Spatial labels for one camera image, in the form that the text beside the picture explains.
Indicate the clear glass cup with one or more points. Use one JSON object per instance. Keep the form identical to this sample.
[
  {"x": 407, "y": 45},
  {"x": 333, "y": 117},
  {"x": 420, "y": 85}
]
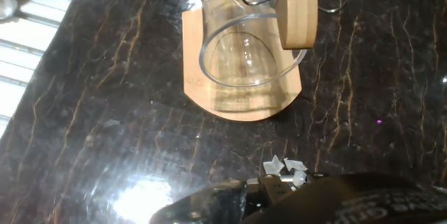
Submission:
[{"x": 241, "y": 60}]

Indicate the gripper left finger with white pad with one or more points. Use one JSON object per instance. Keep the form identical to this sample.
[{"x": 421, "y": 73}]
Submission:
[{"x": 273, "y": 166}]

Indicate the wooden cup rack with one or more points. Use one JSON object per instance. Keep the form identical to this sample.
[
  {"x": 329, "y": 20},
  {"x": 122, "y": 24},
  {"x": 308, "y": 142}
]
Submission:
[{"x": 297, "y": 14}]

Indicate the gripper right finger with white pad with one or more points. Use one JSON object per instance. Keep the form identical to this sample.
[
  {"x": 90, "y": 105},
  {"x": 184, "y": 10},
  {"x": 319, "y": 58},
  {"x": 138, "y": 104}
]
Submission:
[{"x": 297, "y": 170}]

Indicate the dark marble board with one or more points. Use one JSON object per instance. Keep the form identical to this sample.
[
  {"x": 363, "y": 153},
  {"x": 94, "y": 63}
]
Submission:
[{"x": 104, "y": 112}]

